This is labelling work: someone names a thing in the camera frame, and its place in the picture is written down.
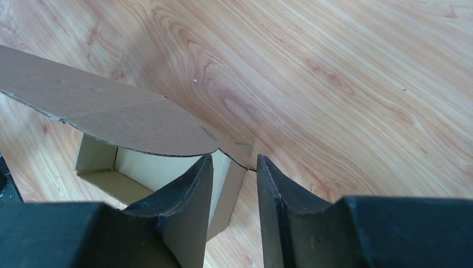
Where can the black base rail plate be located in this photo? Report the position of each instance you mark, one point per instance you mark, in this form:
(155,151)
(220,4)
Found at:
(9,191)

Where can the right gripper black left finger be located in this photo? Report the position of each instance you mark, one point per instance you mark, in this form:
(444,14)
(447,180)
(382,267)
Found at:
(165,229)

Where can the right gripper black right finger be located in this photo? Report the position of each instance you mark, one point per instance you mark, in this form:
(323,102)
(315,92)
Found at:
(300,229)

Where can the brown cardboard paper box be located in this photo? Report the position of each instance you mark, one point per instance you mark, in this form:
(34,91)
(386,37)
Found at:
(134,141)

